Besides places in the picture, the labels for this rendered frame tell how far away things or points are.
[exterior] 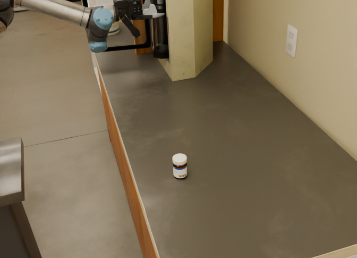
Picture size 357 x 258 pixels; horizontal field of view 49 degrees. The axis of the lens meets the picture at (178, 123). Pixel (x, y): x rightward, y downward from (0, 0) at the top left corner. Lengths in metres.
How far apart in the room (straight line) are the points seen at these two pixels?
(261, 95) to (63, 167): 1.70
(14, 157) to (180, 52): 0.81
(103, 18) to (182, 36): 0.37
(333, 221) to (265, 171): 0.26
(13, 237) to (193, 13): 1.11
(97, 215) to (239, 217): 1.51
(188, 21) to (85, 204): 1.40
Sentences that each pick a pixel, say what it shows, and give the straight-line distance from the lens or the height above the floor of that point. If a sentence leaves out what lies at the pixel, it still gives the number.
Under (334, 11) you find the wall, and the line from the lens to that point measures 1.43.
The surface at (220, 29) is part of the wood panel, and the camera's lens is 2.22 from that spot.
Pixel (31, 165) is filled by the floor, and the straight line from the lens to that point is 3.07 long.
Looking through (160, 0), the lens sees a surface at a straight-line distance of 1.79.
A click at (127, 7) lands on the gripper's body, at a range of 1.77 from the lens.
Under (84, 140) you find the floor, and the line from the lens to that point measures 3.17.
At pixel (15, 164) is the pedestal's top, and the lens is 1.46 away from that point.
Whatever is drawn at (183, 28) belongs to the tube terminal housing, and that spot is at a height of 1.18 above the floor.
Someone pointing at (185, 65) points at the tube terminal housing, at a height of 1.01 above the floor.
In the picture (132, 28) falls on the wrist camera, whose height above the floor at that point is 1.17.
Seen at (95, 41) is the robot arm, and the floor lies 1.18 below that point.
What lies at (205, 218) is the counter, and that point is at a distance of 1.13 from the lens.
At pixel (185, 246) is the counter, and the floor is 0.94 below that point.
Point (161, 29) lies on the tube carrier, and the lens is 1.80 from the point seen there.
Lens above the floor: 1.76
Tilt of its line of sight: 33 degrees down
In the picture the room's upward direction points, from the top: 3 degrees counter-clockwise
